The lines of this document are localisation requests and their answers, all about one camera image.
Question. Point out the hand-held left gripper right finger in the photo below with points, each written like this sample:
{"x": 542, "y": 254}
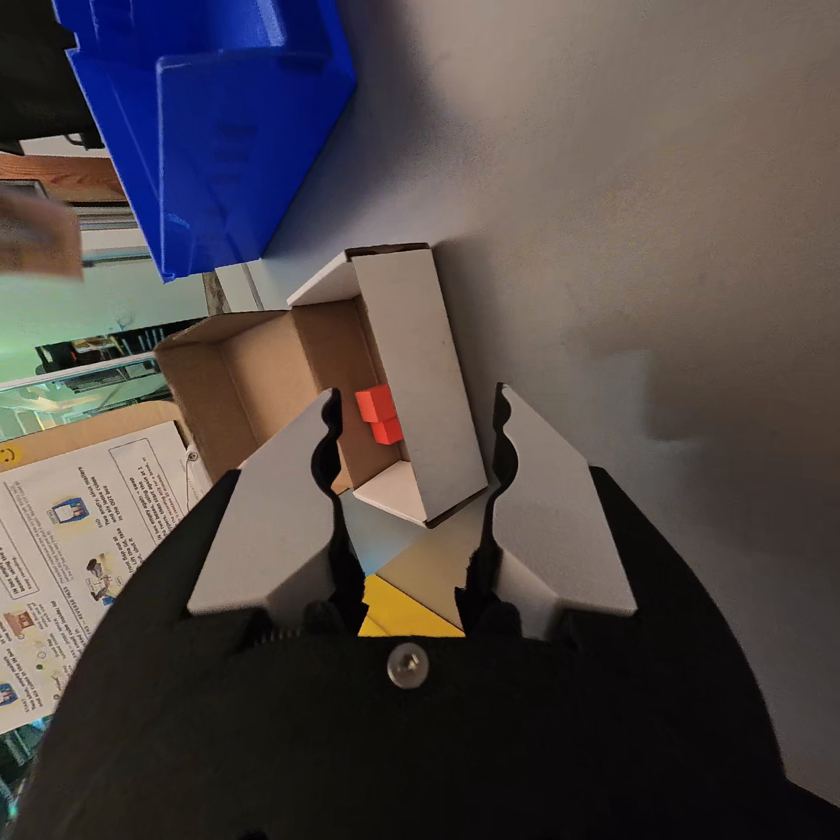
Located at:
{"x": 558, "y": 525}

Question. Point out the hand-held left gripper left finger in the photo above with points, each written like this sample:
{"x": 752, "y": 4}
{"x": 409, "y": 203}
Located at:
{"x": 275, "y": 525}

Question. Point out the red cube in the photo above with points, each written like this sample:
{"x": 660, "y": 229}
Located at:
{"x": 374, "y": 401}
{"x": 387, "y": 431}

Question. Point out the yellow plastic bin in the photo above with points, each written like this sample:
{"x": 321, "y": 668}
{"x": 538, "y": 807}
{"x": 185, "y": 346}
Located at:
{"x": 400, "y": 613}

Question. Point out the white cardboard box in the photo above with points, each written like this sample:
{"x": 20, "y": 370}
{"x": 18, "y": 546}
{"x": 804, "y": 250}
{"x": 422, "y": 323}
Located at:
{"x": 420, "y": 367}

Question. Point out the blue plastic bin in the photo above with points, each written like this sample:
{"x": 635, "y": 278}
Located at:
{"x": 216, "y": 131}

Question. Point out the large brown cardboard box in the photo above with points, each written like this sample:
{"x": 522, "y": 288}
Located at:
{"x": 39, "y": 236}

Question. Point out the printed instruction sheet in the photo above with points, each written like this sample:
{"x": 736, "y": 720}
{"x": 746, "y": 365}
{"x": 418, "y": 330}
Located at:
{"x": 65, "y": 558}

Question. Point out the yellow smiley sticker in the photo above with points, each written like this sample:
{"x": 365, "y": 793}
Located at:
{"x": 8, "y": 456}

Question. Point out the black mesh chair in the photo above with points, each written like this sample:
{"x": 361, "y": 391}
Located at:
{"x": 33, "y": 65}

